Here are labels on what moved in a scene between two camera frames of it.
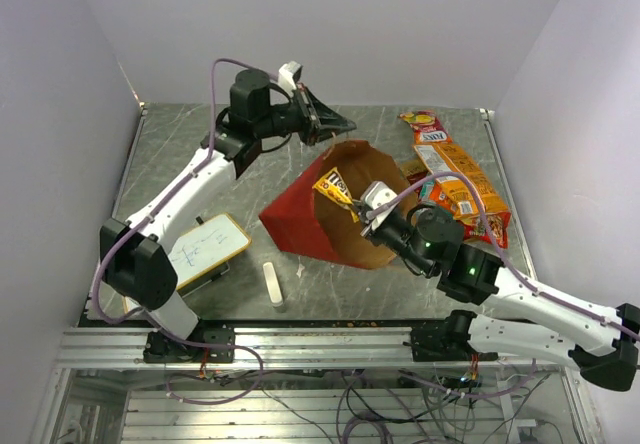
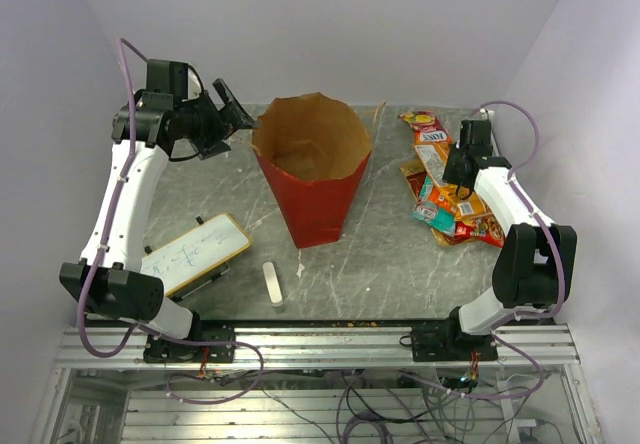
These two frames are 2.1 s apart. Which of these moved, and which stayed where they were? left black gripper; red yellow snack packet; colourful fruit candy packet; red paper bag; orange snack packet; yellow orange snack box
Moved: red paper bag; left black gripper
Stayed: red yellow snack packet; orange snack packet; yellow orange snack box; colourful fruit candy packet
